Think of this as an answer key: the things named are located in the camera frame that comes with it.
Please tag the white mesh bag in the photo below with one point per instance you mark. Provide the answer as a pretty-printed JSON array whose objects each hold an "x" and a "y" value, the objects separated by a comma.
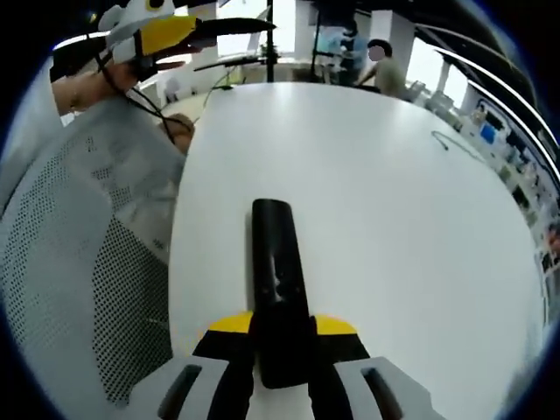
[{"x": 57, "y": 271}]

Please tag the person's left hand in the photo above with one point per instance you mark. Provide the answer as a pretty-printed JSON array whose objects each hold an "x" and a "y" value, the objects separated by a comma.
[{"x": 127, "y": 74}]

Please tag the black remote control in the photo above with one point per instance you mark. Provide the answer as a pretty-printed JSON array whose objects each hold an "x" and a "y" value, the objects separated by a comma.
[{"x": 277, "y": 271}]

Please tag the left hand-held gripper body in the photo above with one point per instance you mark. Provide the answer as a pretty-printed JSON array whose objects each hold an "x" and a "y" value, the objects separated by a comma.
[{"x": 131, "y": 15}]

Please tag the person's light shirt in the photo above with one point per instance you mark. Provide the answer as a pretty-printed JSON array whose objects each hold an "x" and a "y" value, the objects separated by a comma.
[{"x": 26, "y": 144}]

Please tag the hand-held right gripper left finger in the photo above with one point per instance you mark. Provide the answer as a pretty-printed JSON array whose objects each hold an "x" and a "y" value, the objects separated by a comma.
[{"x": 227, "y": 363}]

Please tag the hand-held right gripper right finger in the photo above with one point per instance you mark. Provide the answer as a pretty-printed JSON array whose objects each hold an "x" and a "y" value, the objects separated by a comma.
[{"x": 341, "y": 367}]

